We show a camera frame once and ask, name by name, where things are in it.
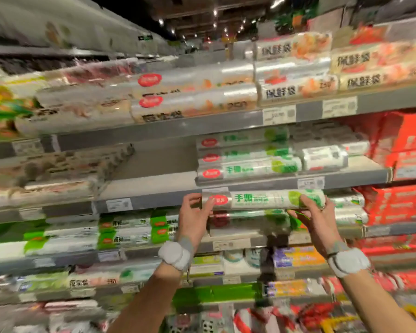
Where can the person's right hand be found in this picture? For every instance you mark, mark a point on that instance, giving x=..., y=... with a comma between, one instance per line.
x=319, y=228

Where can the person's left hand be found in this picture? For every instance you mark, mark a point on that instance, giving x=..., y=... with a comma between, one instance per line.
x=192, y=223

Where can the person's left thumb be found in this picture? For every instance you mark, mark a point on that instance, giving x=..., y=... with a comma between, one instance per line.
x=208, y=208

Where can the person's right thumb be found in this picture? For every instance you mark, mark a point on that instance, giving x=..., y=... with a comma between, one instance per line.
x=297, y=215

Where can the green label plastic bag roll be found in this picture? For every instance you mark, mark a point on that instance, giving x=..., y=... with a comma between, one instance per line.
x=244, y=154
x=244, y=137
x=249, y=168
x=263, y=199

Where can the person's right forearm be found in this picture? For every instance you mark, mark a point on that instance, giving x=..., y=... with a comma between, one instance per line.
x=374, y=305

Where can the person's left forearm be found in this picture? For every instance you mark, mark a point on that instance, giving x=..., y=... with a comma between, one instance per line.
x=149, y=301

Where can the grey metal shelf board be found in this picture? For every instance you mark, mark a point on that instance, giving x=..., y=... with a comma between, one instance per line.
x=235, y=243
x=201, y=124
x=228, y=190

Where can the white price tag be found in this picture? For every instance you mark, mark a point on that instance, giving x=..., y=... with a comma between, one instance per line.
x=27, y=147
x=279, y=115
x=311, y=183
x=119, y=205
x=339, y=107
x=231, y=245

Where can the purple yellow box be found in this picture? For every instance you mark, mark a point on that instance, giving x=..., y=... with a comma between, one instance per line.
x=289, y=287
x=298, y=256

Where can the dark red green roll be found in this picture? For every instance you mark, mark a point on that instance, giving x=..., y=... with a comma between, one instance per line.
x=249, y=221

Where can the white green wrapped roll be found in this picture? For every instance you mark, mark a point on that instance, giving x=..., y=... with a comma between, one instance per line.
x=346, y=200
x=350, y=215

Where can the white left wrist tracker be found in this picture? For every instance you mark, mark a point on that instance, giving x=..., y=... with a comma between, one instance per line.
x=176, y=254

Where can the white wrist tracker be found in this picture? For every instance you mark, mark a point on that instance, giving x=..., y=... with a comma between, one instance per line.
x=348, y=261
x=176, y=254

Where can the white teal packet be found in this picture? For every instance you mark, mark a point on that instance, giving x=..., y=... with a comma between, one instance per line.
x=242, y=261

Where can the white right wrist tracker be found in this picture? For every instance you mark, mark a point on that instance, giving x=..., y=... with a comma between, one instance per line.
x=348, y=261

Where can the stack of white wrapped packets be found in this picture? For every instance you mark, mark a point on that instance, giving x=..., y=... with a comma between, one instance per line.
x=327, y=149

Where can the bright green roll pack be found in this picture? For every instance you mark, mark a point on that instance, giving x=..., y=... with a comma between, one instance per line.
x=218, y=294

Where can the row of red packets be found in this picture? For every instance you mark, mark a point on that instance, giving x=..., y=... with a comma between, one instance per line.
x=398, y=204

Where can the clear roll red oval label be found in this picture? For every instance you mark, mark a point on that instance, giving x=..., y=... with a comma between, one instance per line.
x=194, y=78
x=194, y=102

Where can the stack of green white packets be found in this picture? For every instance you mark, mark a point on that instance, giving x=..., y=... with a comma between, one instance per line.
x=90, y=235

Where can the orange print food bag pack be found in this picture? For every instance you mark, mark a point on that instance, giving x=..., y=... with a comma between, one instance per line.
x=293, y=45
x=378, y=55
x=291, y=71
x=384, y=78
x=298, y=89

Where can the stack of red boxes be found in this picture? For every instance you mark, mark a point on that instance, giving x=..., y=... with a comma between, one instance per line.
x=402, y=142

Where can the row of pink label rolls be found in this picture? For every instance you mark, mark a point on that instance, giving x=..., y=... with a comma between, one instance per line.
x=86, y=279

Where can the pile of brown print packs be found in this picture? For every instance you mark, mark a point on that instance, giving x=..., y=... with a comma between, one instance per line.
x=55, y=173

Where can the pile of clear wrapped rolls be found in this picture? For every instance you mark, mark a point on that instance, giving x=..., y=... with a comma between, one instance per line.
x=66, y=100

